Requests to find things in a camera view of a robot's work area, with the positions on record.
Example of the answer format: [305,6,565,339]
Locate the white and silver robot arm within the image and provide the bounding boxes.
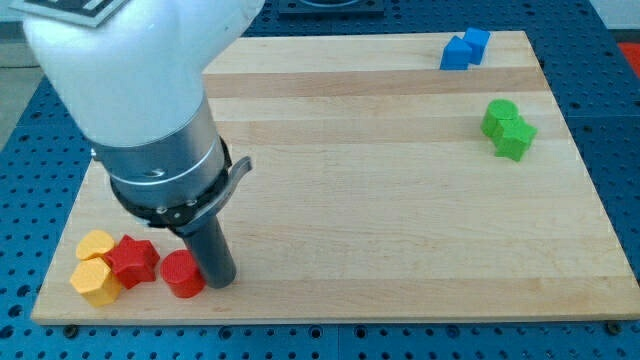
[15,0,264,227]

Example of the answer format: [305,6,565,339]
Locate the green star block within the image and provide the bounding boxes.
[491,117,538,162]

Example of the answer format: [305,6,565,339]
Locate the red star block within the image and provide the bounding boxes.
[105,235,160,289]

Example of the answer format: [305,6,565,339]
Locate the light wooden board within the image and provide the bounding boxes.
[31,31,639,325]

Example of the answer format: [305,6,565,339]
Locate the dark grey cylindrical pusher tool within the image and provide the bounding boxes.
[180,216,236,289]

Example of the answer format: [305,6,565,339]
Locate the red cylinder block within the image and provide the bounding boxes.
[160,249,205,298]

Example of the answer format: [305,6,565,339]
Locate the blue front block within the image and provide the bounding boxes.
[440,36,472,70]

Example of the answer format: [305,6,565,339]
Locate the green cylinder block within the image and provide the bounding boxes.
[481,98,519,137]

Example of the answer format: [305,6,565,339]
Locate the blue rear cube block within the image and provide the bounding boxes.
[463,27,491,65]

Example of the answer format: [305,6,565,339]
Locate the yellow rounded block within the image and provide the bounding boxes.
[75,229,116,261]

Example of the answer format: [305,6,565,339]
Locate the yellow hexagon block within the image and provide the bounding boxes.
[69,258,122,307]

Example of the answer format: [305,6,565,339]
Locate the fiducial marker tag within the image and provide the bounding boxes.
[9,0,128,28]

